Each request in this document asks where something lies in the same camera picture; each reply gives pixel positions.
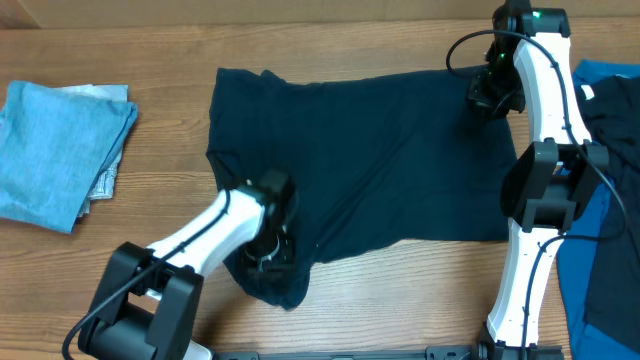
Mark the dark navy t-shirt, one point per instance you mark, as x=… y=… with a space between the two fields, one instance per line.
x=374 y=161

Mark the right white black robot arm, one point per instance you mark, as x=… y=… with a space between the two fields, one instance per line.
x=551 y=184

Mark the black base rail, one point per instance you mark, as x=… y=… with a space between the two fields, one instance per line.
x=480 y=351

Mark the black t-shirt at right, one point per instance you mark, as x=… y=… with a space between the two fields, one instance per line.
x=612 y=293

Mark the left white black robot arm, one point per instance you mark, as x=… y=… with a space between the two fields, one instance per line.
x=146 y=302

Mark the folded light blue cloth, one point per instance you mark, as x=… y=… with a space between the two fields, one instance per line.
x=54 y=145

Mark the blue t-shirt at right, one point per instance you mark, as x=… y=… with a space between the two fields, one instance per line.
x=575 y=257

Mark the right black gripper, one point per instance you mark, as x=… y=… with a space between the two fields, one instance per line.
x=482 y=93

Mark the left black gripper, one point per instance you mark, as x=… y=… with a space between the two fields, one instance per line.
x=288 y=262

